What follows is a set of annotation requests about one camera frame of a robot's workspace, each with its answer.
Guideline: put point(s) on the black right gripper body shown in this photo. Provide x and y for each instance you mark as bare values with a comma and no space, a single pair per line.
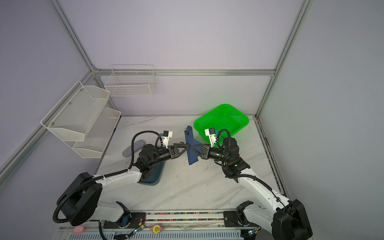
215,154

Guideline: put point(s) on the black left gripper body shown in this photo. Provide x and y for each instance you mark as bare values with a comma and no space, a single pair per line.
166,153

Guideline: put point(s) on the dark blue paper napkin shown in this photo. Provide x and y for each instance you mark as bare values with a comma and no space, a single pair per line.
189,137

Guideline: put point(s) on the teal plastic utensil tray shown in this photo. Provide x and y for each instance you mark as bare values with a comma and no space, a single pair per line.
154,176

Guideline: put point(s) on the green perforated plastic basket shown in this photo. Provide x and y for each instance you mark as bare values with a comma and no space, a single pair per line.
224,116

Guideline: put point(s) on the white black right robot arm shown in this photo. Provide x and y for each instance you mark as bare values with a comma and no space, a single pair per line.
285,219

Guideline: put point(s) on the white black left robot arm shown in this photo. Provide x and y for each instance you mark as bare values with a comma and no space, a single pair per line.
81,200

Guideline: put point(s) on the grey oval stone pad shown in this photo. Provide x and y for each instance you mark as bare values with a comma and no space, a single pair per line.
136,146

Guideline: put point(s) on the pink green round toy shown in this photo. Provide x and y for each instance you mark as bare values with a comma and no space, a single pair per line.
156,229

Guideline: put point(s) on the white mesh two-tier shelf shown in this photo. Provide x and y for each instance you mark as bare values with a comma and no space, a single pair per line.
83,121

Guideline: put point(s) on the pink small toy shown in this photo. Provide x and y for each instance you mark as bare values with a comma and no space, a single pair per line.
78,229

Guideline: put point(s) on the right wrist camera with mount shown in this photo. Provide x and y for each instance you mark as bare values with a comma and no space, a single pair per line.
211,134

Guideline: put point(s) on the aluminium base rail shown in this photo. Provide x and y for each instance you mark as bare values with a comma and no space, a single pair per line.
177,225

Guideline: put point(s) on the white wire wall basket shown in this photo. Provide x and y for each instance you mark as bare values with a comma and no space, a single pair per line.
131,80

